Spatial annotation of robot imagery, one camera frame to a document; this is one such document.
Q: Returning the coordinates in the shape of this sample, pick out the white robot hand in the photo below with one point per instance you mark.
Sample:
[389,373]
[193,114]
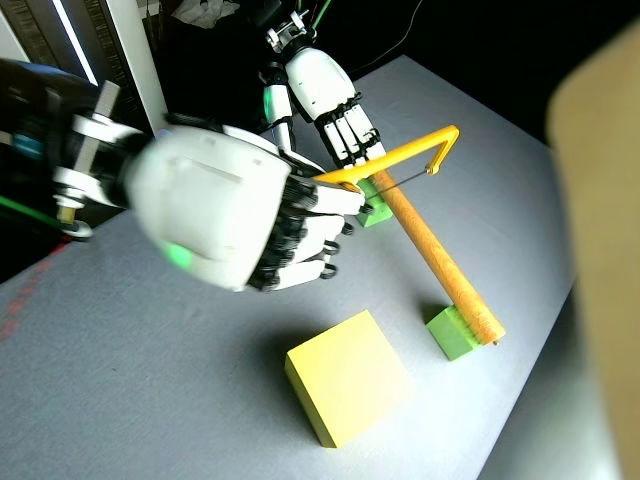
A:
[320,80]
[200,200]

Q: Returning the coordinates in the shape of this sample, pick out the white frame post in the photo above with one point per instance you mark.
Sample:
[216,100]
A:
[135,60]

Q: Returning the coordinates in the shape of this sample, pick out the grey tablecloth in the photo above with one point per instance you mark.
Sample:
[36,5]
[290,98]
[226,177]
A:
[150,350]

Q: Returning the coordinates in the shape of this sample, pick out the blurred tan board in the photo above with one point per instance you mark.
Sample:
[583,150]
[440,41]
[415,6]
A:
[610,250]

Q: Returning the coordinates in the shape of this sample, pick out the yellow wooden cube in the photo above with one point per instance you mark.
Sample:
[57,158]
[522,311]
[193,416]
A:
[350,380]

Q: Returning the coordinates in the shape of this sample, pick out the yellow toy hacksaw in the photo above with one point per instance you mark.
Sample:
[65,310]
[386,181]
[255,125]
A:
[400,152]

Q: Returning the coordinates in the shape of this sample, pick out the crumpled white cloth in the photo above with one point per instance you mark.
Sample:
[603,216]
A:
[205,10]

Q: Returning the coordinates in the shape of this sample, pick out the green wooden support block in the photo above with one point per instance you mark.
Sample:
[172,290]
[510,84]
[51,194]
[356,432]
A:
[450,335]
[375,215]

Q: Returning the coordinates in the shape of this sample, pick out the wooden dowel rod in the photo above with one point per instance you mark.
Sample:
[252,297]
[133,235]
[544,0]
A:
[435,255]

